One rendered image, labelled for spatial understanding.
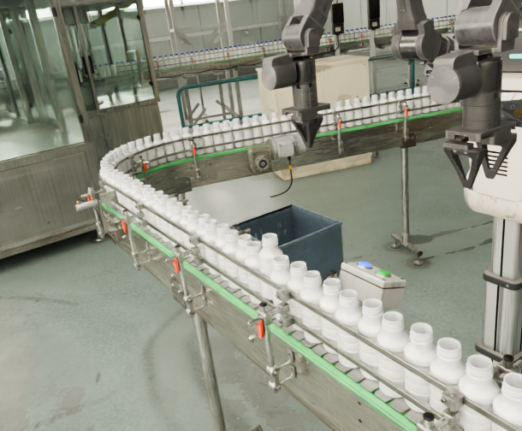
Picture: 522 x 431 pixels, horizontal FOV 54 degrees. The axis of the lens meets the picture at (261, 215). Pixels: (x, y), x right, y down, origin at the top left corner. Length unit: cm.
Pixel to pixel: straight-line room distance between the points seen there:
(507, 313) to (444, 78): 95
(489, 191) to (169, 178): 192
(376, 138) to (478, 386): 258
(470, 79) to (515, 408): 48
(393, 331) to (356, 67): 491
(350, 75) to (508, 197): 440
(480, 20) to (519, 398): 55
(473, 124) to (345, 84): 483
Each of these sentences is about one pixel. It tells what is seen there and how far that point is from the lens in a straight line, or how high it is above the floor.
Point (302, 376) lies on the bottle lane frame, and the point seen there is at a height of 91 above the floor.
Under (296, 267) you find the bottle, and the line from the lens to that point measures 119.
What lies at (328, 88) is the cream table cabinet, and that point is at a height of 92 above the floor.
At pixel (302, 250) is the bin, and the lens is 185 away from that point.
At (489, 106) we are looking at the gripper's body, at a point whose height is 153.
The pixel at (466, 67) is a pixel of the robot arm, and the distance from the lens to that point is 84.
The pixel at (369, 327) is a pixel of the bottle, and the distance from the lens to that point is 101.
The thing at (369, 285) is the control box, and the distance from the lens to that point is 120.
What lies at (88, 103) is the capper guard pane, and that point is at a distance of 652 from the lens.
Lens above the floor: 170
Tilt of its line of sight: 21 degrees down
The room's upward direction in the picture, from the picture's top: 7 degrees counter-clockwise
